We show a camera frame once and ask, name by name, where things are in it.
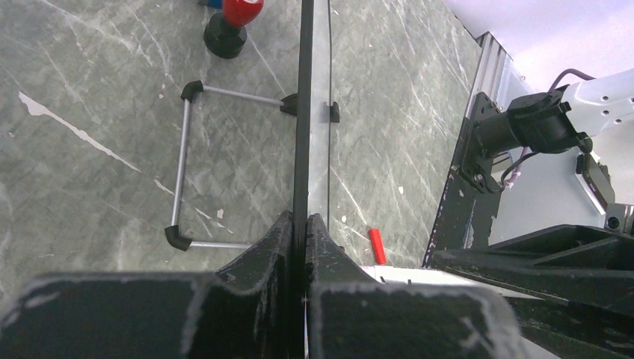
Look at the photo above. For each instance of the red marker cap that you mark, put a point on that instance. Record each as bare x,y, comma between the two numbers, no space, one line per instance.
377,246

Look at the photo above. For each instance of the red black stamp bottle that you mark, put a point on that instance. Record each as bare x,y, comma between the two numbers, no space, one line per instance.
225,34

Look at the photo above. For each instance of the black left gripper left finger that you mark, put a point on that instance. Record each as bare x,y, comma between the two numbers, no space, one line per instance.
235,312

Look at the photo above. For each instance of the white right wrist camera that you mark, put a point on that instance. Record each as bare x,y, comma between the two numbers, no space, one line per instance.
595,180

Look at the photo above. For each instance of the white marker pen body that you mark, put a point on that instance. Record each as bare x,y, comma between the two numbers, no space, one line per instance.
393,275

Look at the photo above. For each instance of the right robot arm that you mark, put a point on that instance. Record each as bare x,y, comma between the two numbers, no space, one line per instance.
566,117

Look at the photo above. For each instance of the blue eraser on table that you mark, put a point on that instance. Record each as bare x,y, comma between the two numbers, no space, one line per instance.
211,3

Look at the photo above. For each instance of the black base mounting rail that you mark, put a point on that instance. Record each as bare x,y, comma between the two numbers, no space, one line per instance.
467,209

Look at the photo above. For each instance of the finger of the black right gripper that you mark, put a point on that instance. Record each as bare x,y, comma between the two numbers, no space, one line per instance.
582,264
574,330

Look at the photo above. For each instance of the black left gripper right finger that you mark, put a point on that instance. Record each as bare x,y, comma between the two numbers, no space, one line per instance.
352,315

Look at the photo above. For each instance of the black framed whiteboard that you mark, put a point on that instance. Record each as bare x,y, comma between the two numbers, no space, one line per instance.
297,105

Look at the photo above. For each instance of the aluminium frame rail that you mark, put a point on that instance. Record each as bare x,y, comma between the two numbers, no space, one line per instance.
496,75

